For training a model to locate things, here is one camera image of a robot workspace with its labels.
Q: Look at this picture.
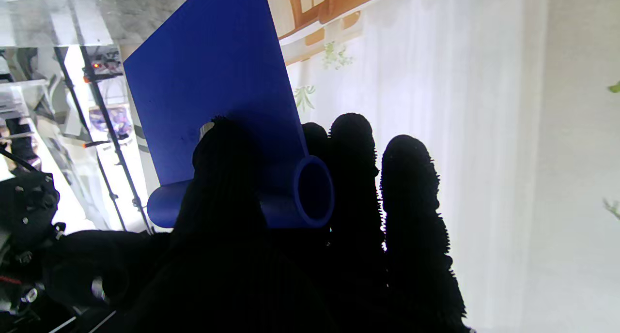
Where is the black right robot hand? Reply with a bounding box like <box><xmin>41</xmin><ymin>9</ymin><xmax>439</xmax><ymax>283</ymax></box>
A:
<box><xmin>41</xmin><ymin>229</ymin><xmax>175</xmax><ymax>319</ymax></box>

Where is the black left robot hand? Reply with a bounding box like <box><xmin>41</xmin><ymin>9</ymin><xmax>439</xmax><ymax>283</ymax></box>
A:
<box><xmin>131</xmin><ymin>113</ymin><xmax>473</xmax><ymax>333</ymax></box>

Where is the blue plastic scraper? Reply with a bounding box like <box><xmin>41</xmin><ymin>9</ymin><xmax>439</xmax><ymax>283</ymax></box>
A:
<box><xmin>124</xmin><ymin>0</ymin><xmax>336</xmax><ymax>229</ymax></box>

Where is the black tripod stand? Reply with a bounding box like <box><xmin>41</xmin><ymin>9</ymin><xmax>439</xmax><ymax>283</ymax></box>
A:
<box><xmin>53</xmin><ymin>46</ymin><xmax>152</xmax><ymax>234</ymax></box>

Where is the broad leaf windowsill plant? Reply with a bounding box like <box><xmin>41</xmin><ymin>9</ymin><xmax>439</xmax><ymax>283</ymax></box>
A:
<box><xmin>292</xmin><ymin>84</ymin><xmax>316</xmax><ymax>112</ymax></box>

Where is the small table plant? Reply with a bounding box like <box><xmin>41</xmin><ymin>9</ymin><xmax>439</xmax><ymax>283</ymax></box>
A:
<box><xmin>322</xmin><ymin>40</ymin><xmax>352</xmax><ymax>70</ymax></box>

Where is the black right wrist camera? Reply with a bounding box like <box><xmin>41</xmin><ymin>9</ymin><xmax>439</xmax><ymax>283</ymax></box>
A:
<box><xmin>0</xmin><ymin>171</ymin><xmax>61</xmax><ymax>256</ymax></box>

